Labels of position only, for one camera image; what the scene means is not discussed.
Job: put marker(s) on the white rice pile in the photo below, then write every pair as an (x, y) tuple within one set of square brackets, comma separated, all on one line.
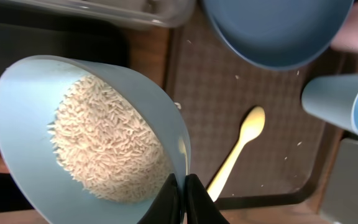
[(106, 145)]

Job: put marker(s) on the yellow plastic spoon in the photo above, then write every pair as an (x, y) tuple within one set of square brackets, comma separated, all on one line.
[(251, 128)]

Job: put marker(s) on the grey dishwasher rack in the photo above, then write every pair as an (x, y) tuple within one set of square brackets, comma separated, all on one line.
[(340, 203)]

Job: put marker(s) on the clear plastic waste bin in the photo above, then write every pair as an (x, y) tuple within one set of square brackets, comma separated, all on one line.
[(134, 14)]

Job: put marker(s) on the light blue bowl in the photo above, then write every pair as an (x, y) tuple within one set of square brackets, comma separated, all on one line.
[(67, 205)]

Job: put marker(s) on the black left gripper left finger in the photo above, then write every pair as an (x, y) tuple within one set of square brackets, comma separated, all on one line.
[(167, 206)]

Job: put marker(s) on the dark brown serving tray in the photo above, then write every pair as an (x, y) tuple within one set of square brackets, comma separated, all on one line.
[(216, 89)]

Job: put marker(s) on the light blue plastic cup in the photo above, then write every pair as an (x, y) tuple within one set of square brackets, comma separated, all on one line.
[(334, 99)]

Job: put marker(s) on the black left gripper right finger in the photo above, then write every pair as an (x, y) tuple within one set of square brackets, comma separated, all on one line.
[(200, 208)]

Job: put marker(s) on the black plastic tray bin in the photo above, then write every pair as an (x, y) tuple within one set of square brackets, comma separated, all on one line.
[(33, 93)]

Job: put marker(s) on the dark blue plate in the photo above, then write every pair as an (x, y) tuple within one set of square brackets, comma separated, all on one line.
[(277, 34)]

